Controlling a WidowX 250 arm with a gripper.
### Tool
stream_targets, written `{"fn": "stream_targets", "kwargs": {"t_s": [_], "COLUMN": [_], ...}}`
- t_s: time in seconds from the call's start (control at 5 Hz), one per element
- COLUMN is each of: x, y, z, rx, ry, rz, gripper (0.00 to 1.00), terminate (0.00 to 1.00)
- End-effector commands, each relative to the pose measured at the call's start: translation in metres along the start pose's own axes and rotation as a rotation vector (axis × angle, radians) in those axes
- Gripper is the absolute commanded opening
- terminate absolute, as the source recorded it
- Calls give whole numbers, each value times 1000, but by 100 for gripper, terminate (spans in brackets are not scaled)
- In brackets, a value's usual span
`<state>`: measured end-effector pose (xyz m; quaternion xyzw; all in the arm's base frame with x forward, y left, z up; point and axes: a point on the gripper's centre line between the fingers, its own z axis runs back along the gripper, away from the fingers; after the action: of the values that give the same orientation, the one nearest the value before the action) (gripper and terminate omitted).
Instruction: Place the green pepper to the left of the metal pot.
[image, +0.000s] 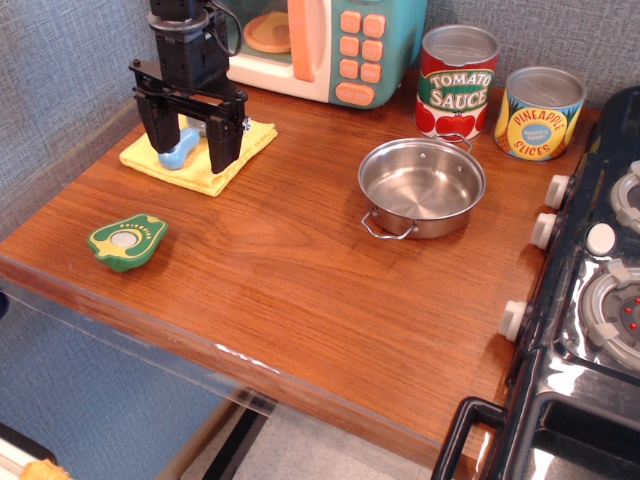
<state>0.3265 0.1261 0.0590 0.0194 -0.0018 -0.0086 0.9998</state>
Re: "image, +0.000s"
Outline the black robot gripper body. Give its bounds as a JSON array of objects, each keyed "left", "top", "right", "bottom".
[{"left": 130, "top": 17, "right": 248, "bottom": 116}]

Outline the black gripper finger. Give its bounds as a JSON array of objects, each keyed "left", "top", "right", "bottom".
[
  {"left": 135, "top": 92, "right": 180, "bottom": 154},
  {"left": 205, "top": 112, "right": 246, "bottom": 174}
]

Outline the green toy pepper half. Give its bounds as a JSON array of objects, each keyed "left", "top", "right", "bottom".
[{"left": 87, "top": 214, "right": 168, "bottom": 273}]

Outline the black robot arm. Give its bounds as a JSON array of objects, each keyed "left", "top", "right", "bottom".
[{"left": 129, "top": 1, "right": 248, "bottom": 174}]

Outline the stainless steel pot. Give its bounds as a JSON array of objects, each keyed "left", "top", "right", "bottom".
[{"left": 358, "top": 134, "right": 487, "bottom": 240}]

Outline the blue toy measuring spoon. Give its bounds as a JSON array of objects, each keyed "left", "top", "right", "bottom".
[{"left": 158, "top": 117, "right": 206, "bottom": 171}]

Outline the yellow folded cloth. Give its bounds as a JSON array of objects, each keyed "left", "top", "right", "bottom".
[{"left": 118, "top": 115, "right": 279, "bottom": 198}]

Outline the teal toy microwave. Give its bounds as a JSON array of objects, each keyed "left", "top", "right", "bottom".
[{"left": 225, "top": 0, "right": 428, "bottom": 109}]

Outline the tomato sauce can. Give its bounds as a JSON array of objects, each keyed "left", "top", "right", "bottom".
[{"left": 414, "top": 24, "right": 501, "bottom": 142}]

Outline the pineapple slices can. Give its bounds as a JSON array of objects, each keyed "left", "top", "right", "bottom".
[{"left": 494, "top": 66, "right": 587, "bottom": 162}]

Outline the white stove knob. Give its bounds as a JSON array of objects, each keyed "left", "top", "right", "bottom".
[
  {"left": 544, "top": 175, "right": 571, "bottom": 210},
  {"left": 498, "top": 300, "right": 528, "bottom": 342},
  {"left": 530, "top": 213, "right": 557, "bottom": 250}
]

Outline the black toy stove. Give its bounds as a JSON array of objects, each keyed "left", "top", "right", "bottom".
[{"left": 430, "top": 85, "right": 640, "bottom": 480}]

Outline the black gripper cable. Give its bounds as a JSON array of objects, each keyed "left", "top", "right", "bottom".
[{"left": 205, "top": 0, "right": 245, "bottom": 59}]

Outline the black oven door handle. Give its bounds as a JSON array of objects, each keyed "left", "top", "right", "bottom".
[{"left": 431, "top": 396, "right": 507, "bottom": 480}]

